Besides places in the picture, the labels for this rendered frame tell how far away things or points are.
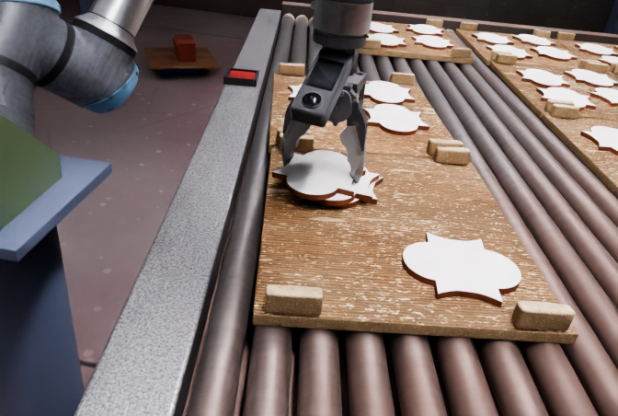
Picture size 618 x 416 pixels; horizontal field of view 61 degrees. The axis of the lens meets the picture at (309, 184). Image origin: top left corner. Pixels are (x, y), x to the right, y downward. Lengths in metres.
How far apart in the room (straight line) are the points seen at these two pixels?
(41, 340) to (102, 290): 1.03
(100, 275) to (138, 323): 1.55
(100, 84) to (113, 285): 1.22
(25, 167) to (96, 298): 1.22
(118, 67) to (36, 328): 0.46
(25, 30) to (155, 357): 0.55
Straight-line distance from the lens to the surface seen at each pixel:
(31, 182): 0.89
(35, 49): 0.92
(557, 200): 0.95
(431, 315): 0.60
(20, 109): 0.88
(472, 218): 0.79
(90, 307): 2.01
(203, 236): 0.71
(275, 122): 1.00
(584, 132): 1.22
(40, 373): 1.11
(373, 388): 0.53
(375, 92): 1.20
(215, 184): 0.82
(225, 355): 0.55
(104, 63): 0.97
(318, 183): 0.74
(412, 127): 1.03
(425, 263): 0.65
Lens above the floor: 1.32
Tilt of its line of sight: 29 degrees down
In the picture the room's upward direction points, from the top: 6 degrees clockwise
